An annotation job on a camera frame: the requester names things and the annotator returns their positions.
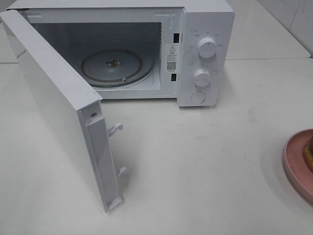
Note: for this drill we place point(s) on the burger with lettuce and tomato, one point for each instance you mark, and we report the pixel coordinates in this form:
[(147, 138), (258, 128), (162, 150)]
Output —
[(308, 154)]

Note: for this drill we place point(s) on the white microwave oven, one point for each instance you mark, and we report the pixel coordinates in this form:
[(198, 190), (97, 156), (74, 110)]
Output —
[(89, 50)]

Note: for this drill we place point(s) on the pink round plate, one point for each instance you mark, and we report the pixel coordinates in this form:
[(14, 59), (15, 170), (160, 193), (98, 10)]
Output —
[(295, 167)]

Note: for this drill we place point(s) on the white microwave knob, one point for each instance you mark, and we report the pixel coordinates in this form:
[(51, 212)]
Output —
[(202, 77), (207, 47)]

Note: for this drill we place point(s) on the white microwave door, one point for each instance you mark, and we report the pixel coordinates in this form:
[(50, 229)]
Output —
[(70, 106)]

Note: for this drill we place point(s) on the glass microwave turntable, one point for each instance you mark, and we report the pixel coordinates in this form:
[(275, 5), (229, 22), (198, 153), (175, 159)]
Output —
[(112, 68)]

